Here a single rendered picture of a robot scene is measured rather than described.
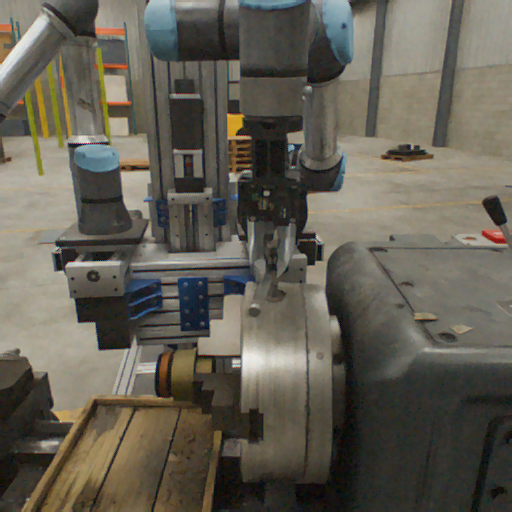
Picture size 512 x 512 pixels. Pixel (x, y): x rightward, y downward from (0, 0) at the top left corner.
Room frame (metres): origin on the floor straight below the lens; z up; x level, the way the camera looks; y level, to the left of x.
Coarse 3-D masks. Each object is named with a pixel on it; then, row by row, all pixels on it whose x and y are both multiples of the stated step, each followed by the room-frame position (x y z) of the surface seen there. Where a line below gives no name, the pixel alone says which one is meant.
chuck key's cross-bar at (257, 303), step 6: (276, 234) 0.68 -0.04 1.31; (276, 240) 0.66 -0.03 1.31; (270, 258) 0.59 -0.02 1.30; (276, 258) 0.60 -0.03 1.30; (270, 264) 0.57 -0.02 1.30; (270, 270) 0.54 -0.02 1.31; (264, 276) 0.50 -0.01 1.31; (270, 276) 0.51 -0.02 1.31; (264, 282) 0.47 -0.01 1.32; (270, 282) 0.49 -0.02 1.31; (258, 288) 0.45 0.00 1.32; (264, 288) 0.45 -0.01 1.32; (258, 294) 0.42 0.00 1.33; (264, 294) 0.43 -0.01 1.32; (252, 300) 0.40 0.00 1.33; (258, 300) 0.40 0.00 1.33; (264, 300) 0.41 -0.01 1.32; (252, 306) 0.38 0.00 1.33; (258, 306) 0.38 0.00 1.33; (252, 312) 0.38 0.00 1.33; (258, 312) 0.38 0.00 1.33
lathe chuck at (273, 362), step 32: (256, 288) 0.64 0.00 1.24; (288, 288) 0.64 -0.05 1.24; (256, 320) 0.56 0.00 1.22; (288, 320) 0.56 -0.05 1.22; (256, 352) 0.52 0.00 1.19; (288, 352) 0.52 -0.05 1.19; (256, 384) 0.50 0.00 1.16; (288, 384) 0.50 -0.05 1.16; (288, 416) 0.48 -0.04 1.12; (256, 448) 0.48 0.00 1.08; (288, 448) 0.47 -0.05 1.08; (256, 480) 0.50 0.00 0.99; (288, 480) 0.50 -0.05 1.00
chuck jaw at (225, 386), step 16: (192, 384) 0.58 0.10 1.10; (208, 384) 0.57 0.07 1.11; (224, 384) 0.57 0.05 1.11; (192, 400) 0.57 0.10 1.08; (208, 400) 0.55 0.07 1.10; (224, 400) 0.52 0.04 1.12; (224, 416) 0.50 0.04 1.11; (240, 416) 0.49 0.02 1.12; (256, 416) 0.49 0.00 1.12; (240, 432) 0.48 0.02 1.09; (256, 432) 0.48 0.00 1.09
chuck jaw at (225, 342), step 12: (228, 300) 0.70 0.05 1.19; (240, 300) 0.70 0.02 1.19; (228, 312) 0.69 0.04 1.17; (240, 312) 0.69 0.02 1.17; (216, 324) 0.67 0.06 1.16; (228, 324) 0.67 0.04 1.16; (240, 324) 0.67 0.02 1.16; (216, 336) 0.66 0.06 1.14; (228, 336) 0.66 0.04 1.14; (240, 336) 0.66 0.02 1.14; (204, 348) 0.65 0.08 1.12; (216, 348) 0.65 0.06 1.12; (228, 348) 0.65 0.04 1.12; (240, 348) 0.65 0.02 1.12
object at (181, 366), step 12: (168, 360) 0.63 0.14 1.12; (180, 360) 0.62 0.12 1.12; (192, 360) 0.62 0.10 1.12; (204, 360) 0.63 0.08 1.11; (156, 372) 0.61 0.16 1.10; (168, 372) 0.61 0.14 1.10; (180, 372) 0.60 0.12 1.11; (192, 372) 0.60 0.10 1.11; (156, 384) 0.60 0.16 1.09; (168, 384) 0.60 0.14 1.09; (180, 384) 0.60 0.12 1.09; (156, 396) 0.61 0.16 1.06; (168, 396) 0.61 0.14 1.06; (180, 396) 0.60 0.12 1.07
